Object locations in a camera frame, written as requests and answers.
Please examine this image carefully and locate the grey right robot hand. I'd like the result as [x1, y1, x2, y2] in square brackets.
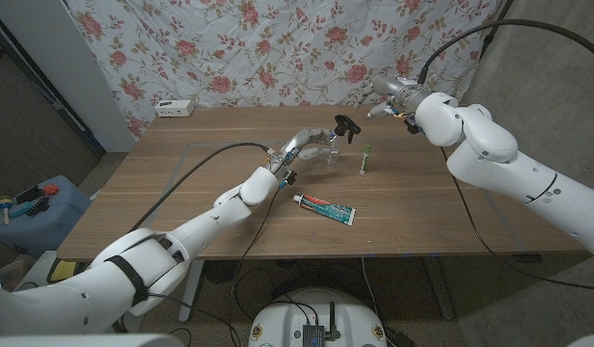
[359, 75, 433, 120]

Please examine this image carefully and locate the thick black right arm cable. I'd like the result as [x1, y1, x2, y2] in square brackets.
[417, 17, 594, 86]

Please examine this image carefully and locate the white table leg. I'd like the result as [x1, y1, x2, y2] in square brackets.
[421, 255, 456, 322]
[177, 259, 205, 324]

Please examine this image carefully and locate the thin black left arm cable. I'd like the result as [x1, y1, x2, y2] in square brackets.
[229, 185, 284, 347]

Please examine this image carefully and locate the grey tape table outline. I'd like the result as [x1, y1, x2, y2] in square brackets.
[142, 137, 525, 253]

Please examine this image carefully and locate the yellow blue rattle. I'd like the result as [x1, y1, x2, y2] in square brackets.
[0, 195, 14, 227]

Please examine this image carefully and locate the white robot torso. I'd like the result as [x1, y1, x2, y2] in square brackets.
[248, 287, 389, 347]

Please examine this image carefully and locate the teal toy handle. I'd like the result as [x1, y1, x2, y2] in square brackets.
[8, 201, 33, 219]

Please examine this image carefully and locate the floral backdrop cloth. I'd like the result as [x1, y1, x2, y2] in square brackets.
[65, 0, 503, 141]

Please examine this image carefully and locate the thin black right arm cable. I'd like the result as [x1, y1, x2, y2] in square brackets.
[439, 147, 594, 293]

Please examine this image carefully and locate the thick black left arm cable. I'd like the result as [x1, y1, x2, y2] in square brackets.
[127, 141, 272, 235]

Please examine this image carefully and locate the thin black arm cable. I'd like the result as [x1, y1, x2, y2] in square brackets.
[229, 185, 284, 347]
[439, 147, 594, 293]

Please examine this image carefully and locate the yellow black floor mat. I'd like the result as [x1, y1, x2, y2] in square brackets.
[45, 257, 94, 284]

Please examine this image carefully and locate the blue storage box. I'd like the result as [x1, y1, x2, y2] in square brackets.
[0, 174, 94, 259]

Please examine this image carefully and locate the toothpaste tube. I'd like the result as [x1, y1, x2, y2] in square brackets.
[292, 193, 357, 227]

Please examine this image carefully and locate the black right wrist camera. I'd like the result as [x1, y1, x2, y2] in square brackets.
[403, 115, 423, 136]

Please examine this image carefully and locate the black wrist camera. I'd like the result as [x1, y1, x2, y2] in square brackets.
[277, 169, 298, 190]
[403, 115, 423, 136]

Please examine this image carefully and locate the black backdrop pole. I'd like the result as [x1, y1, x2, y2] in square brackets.
[478, 0, 515, 62]

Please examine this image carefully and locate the white power strip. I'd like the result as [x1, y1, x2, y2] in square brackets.
[154, 98, 196, 119]

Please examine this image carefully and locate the black bristle brush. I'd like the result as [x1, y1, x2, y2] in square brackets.
[25, 196, 51, 217]

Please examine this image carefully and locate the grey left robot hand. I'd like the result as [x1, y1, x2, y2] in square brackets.
[267, 127, 339, 174]

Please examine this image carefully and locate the black block toy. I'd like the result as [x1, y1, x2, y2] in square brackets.
[15, 185, 45, 204]

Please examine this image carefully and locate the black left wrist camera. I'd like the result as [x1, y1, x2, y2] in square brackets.
[277, 169, 298, 190]

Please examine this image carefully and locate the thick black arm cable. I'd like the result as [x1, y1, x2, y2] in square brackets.
[127, 141, 272, 235]
[417, 17, 594, 86]

